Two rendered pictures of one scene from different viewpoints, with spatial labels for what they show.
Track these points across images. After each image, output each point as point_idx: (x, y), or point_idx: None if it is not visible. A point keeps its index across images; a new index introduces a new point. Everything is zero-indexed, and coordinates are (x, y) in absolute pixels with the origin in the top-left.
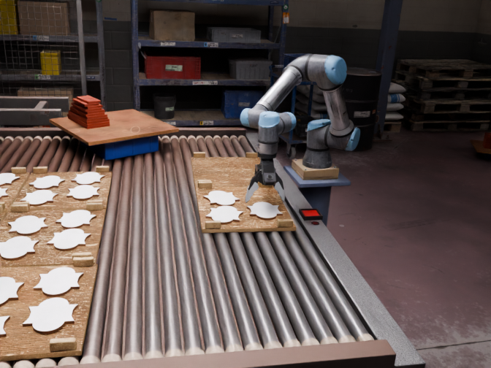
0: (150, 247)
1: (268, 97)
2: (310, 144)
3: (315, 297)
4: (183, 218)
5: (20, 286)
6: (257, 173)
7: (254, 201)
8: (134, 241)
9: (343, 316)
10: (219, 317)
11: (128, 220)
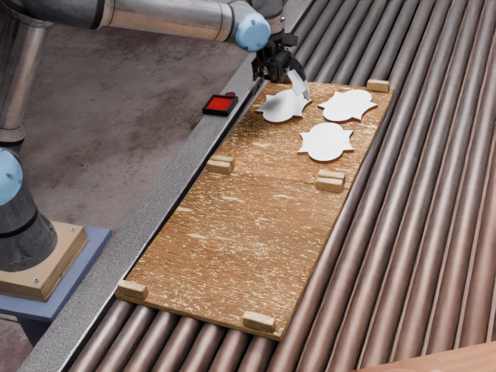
0: (472, 80)
1: (204, 0)
2: (32, 201)
3: (328, 23)
4: (397, 163)
5: None
6: (291, 53)
7: (277, 131)
8: (493, 94)
9: (322, 7)
10: (427, 14)
11: (494, 147)
